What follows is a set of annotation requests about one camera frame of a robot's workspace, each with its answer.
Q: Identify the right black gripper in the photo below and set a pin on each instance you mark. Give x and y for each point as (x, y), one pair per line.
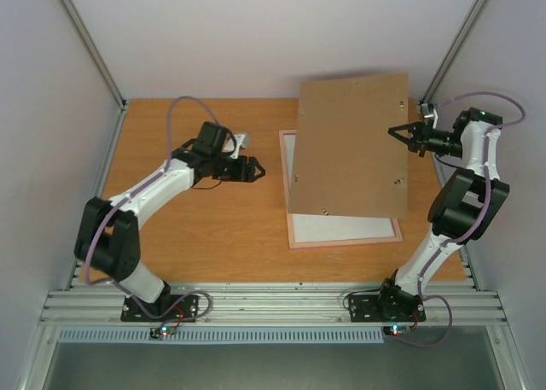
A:
(421, 136)

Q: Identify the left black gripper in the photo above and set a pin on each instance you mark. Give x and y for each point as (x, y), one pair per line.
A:
(244, 173)

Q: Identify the brown frame backing board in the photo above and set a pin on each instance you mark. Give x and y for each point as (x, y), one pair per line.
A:
(345, 163)

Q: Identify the pink picture frame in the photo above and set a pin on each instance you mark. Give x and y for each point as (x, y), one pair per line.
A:
(315, 231)

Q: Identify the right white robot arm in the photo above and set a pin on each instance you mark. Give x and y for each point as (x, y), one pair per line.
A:
(461, 212)

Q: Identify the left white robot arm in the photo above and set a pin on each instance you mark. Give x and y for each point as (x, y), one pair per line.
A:
(108, 238)

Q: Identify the right controller board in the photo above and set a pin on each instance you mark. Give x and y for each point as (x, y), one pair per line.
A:
(397, 330)

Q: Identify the controller board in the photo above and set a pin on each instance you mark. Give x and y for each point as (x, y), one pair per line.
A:
(397, 330)
(164, 332)

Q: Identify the left controller board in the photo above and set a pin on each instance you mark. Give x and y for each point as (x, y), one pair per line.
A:
(164, 332)

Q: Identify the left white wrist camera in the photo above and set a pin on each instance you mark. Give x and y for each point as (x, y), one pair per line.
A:
(234, 144)

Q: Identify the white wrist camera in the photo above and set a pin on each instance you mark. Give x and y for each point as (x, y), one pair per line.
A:
(429, 114)
(234, 144)

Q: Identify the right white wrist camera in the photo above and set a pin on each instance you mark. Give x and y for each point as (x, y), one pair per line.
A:
(429, 114)

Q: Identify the grey slotted cable duct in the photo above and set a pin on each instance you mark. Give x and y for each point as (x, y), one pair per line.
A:
(223, 335)

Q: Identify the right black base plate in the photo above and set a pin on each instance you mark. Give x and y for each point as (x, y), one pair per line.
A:
(371, 308)

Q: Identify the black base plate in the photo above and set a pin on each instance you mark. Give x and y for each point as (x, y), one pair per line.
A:
(371, 308)
(187, 306)

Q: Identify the right aluminium corner post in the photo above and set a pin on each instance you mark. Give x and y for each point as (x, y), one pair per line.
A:
(463, 33)

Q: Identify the aluminium corner post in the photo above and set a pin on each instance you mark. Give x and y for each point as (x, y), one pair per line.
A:
(93, 52)
(463, 33)

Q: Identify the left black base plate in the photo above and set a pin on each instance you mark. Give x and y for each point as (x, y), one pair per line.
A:
(187, 306)

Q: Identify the left aluminium corner post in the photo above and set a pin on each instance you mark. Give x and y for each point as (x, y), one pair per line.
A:
(93, 52)

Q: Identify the aluminium rail base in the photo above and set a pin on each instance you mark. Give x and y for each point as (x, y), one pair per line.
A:
(276, 304)

